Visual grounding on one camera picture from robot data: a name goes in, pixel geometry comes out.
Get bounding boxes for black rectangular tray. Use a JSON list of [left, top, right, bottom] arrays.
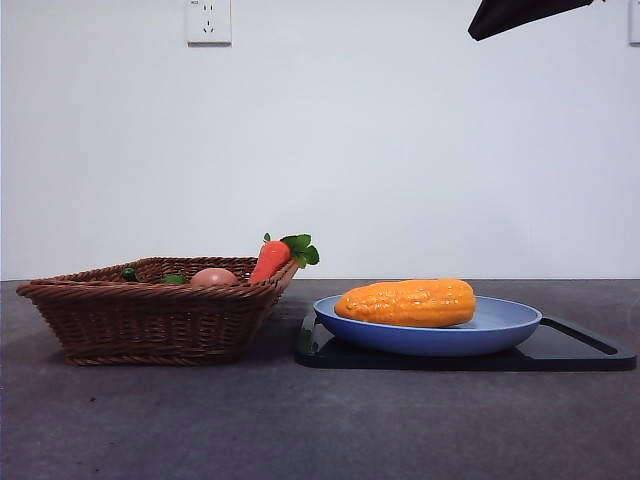
[[293, 313, 638, 372]]

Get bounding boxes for brown egg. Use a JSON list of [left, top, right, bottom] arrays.
[[189, 267, 240, 287]]

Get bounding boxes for orange-yellow toy corn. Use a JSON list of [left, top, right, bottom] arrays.
[[333, 278, 477, 329]]

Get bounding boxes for brown wicker basket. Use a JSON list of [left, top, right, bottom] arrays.
[[15, 256, 301, 366]]

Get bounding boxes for orange toy carrot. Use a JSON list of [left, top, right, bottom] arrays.
[[248, 232, 320, 284]]

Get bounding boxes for white wall socket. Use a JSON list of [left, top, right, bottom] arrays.
[[187, 0, 233, 48]]

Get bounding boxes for blue round plate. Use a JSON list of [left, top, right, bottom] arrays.
[[312, 294, 544, 358]]

